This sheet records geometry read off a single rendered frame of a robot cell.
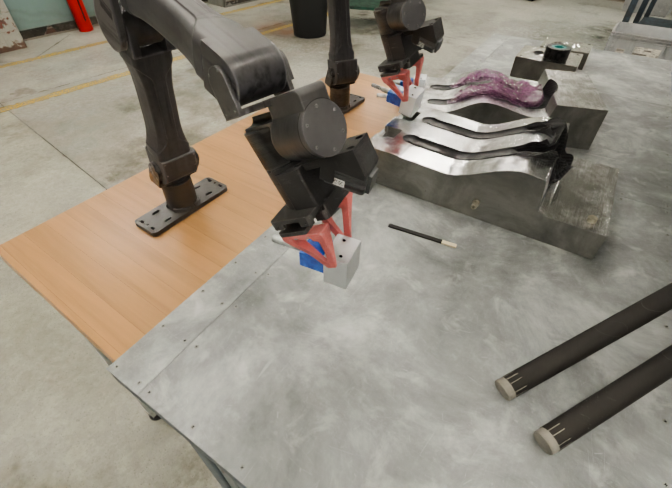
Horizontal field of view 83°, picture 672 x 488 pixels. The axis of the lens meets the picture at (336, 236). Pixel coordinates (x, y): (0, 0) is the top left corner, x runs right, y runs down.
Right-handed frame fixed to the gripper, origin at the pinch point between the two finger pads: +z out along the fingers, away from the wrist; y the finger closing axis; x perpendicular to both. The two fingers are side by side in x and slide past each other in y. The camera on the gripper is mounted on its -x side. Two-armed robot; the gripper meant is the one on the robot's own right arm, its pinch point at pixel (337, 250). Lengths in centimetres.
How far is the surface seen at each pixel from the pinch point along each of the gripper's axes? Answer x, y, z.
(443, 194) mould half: -2.8, 34.7, 14.3
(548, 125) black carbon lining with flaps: -22, 53, 13
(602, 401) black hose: -27.9, -1.7, 26.4
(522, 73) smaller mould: -11, 120, 20
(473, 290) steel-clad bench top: -10.6, 13.7, 22.1
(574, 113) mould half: -26, 73, 20
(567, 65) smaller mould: -24, 118, 22
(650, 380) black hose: -33.0, 3.1, 28.0
